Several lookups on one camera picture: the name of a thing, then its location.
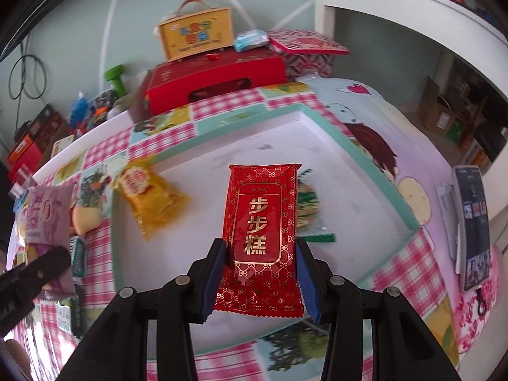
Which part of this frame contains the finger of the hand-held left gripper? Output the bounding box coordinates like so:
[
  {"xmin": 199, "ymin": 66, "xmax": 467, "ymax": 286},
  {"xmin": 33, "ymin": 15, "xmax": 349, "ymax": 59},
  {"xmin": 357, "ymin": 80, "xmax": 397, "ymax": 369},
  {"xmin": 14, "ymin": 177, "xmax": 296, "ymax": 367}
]
[{"xmin": 0, "ymin": 245, "xmax": 73, "ymax": 298}]

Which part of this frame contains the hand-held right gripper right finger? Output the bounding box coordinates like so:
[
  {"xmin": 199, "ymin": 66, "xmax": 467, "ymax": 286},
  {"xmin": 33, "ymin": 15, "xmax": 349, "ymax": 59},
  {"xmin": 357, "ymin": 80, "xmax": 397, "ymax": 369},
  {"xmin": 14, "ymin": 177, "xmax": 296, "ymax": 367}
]
[{"xmin": 294, "ymin": 238, "xmax": 463, "ymax": 381}]

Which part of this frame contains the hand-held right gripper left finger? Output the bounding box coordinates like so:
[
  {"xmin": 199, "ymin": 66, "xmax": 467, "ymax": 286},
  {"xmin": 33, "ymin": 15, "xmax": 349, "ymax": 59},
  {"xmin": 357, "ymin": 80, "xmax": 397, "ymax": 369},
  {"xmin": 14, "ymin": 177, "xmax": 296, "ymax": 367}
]
[{"xmin": 57, "ymin": 238, "xmax": 231, "ymax": 381}]

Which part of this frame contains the red gold-print snack packet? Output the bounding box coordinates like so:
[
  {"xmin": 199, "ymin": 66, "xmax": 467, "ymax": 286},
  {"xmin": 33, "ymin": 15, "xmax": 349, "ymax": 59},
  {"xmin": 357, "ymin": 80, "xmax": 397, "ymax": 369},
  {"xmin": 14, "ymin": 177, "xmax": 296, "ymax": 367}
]
[{"xmin": 212, "ymin": 163, "xmax": 305, "ymax": 319}]

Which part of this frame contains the white tray with teal rim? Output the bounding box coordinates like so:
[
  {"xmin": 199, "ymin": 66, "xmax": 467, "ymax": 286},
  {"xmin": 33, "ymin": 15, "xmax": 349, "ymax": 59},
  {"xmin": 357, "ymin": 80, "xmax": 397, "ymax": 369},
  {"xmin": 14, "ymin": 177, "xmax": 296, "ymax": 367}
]
[{"xmin": 110, "ymin": 102, "xmax": 421, "ymax": 356}]

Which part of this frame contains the person's left hand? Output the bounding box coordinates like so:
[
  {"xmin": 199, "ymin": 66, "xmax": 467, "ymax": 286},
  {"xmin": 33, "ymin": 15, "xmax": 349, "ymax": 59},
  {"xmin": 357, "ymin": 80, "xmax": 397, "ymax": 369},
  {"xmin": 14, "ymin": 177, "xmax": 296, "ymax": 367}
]
[{"xmin": 5, "ymin": 338, "xmax": 32, "ymax": 381}]

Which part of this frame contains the green white gum packet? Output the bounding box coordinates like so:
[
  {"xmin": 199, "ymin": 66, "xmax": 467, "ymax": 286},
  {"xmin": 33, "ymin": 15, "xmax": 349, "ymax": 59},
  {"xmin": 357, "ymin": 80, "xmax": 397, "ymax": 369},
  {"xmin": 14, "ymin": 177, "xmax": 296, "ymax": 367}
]
[
  {"xmin": 56, "ymin": 297, "xmax": 84, "ymax": 338},
  {"xmin": 69, "ymin": 235, "xmax": 89, "ymax": 284}
]

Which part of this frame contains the pink snack packet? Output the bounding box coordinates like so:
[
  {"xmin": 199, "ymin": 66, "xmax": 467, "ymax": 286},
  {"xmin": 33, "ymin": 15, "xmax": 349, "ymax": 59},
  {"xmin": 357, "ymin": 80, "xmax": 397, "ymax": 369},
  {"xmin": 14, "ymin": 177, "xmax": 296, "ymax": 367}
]
[{"xmin": 18, "ymin": 183, "xmax": 78, "ymax": 296}]

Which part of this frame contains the green striped snack packet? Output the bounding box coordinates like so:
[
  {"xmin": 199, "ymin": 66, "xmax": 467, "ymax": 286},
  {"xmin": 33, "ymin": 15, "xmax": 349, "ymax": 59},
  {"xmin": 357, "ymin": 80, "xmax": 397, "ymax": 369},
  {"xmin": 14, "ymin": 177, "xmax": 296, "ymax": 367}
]
[{"xmin": 296, "ymin": 169, "xmax": 336, "ymax": 243}]

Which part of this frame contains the printed checkered tablecloth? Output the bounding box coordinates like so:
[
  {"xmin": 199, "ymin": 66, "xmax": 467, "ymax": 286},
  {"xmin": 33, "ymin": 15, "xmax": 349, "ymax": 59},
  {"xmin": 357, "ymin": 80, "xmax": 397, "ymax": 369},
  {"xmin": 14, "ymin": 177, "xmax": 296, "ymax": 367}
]
[{"xmin": 0, "ymin": 77, "xmax": 501, "ymax": 381}]

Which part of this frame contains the dark red box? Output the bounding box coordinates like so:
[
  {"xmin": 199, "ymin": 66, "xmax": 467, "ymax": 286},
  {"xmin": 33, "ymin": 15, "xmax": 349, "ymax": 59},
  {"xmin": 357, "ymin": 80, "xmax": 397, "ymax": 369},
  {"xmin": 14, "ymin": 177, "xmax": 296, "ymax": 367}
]
[{"xmin": 8, "ymin": 147, "xmax": 45, "ymax": 185}]

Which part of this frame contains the yellow snack packet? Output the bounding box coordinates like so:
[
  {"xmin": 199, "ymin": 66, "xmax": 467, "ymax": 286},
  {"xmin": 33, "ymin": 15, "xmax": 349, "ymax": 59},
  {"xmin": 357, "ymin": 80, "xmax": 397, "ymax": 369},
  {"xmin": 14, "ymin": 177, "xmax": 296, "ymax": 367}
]
[{"xmin": 113, "ymin": 158, "xmax": 191, "ymax": 241}]

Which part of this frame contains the orange flat box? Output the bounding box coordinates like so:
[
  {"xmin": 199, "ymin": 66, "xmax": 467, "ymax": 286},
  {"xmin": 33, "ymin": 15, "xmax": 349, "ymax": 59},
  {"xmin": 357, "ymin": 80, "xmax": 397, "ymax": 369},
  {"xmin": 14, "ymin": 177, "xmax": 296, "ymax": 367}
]
[{"xmin": 8, "ymin": 133, "xmax": 33, "ymax": 165}]

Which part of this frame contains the white foam board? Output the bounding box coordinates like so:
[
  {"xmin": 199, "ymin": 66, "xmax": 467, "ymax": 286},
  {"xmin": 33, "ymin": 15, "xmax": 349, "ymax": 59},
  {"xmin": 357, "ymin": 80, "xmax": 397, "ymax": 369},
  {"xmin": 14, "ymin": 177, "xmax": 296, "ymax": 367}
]
[{"xmin": 51, "ymin": 109, "xmax": 132, "ymax": 155}]

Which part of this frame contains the white phone stand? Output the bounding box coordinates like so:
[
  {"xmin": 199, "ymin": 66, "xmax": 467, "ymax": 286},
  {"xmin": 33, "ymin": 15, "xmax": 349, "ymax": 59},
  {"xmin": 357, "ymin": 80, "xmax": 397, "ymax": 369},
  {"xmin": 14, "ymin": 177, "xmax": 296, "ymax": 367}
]
[{"xmin": 437, "ymin": 184, "xmax": 466, "ymax": 274}]

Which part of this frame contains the blue plastic bottle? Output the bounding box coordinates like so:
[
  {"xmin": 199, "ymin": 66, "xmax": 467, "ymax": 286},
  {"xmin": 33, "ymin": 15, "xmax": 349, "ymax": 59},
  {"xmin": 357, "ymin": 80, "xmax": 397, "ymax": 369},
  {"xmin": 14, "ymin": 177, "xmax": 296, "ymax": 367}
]
[{"xmin": 71, "ymin": 91, "xmax": 90, "ymax": 125}]

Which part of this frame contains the black smartphone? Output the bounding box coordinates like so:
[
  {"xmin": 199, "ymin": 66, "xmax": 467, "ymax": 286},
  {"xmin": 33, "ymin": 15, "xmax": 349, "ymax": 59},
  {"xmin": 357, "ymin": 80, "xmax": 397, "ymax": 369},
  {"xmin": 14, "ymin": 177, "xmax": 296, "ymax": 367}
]
[{"xmin": 454, "ymin": 164, "xmax": 493, "ymax": 292}]

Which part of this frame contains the green dumbbell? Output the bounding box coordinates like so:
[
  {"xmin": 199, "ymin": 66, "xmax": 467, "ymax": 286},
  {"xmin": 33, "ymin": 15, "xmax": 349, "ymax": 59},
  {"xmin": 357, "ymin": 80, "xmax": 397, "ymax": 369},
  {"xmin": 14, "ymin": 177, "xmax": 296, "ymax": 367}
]
[{"xmin": 104, "ymin": 64, "xmax": 130, "ymax": 98}]

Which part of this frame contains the large red gift box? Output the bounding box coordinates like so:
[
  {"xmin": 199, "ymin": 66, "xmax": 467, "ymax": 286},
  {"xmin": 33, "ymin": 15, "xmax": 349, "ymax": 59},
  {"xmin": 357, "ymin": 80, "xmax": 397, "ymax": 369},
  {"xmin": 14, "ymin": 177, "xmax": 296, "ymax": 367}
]
[{"xmin": 145, "ymin": 50, "xmax": 287, "ymax": 117}]

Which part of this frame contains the brown cardboard box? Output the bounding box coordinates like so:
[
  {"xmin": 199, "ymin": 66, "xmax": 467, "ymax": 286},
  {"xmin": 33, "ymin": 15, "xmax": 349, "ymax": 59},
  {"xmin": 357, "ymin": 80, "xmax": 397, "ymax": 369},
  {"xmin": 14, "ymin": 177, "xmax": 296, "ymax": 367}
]
[{"xmin": 418, "ymin": 76, "xmax": 463, "ymax": 136}]

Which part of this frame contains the red patterned tin box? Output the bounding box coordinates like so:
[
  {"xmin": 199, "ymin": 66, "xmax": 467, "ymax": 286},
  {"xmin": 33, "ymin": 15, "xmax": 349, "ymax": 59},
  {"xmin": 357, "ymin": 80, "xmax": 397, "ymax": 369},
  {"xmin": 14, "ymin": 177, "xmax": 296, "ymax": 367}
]
[{"xmin": 268, "ymin": 30, "xmax": 350, "ymax": 56}]

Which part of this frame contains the light blue tissue pack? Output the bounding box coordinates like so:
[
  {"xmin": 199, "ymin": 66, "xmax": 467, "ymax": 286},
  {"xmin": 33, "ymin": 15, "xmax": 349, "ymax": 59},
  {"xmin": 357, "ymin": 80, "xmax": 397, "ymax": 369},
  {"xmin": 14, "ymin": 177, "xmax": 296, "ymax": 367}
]
[{"xmin": 234, "ymin": 30, "xmax": 271, "ymax": 52}]

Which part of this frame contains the white shelf unit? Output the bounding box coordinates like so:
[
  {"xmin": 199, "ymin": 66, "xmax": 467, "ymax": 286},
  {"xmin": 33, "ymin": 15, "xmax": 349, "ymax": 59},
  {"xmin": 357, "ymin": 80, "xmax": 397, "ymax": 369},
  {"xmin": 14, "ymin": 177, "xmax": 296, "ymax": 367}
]
[{"xmin": 313, "ymin": 0, "xmax": 508, "ymax": 104}]

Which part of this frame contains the black wall cable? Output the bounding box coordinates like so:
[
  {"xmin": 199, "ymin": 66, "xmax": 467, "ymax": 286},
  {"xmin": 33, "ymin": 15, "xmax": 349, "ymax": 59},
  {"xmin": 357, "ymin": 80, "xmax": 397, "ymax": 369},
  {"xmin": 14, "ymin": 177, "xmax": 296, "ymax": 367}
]
[{"xmin": 9, "ymin": 53, "xmax": 44, "ymax": 100}]

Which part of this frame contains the yellow gift box with handle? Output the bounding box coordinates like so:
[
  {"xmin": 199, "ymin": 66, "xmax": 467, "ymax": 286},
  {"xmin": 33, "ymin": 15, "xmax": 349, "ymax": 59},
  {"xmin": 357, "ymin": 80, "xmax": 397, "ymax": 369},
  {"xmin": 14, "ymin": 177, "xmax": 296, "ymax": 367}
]
[{"xmin": 157, "ymin": 0, "xmax": 235, "ymax": 62}]

